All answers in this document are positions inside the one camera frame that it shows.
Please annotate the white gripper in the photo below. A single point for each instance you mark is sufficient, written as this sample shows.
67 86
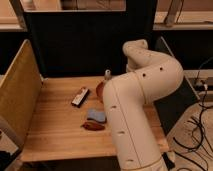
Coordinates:
107 75

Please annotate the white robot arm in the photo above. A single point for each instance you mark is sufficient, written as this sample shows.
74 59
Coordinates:
150 76

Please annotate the black back panel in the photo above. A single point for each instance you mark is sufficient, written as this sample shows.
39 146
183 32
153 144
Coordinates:
88 43

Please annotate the right side board panel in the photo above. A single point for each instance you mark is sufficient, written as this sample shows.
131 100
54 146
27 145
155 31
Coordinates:
172 107

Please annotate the wooden side panel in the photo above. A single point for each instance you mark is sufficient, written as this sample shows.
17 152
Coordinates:
19 90

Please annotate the power strip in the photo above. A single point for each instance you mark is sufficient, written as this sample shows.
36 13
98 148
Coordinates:
200 84

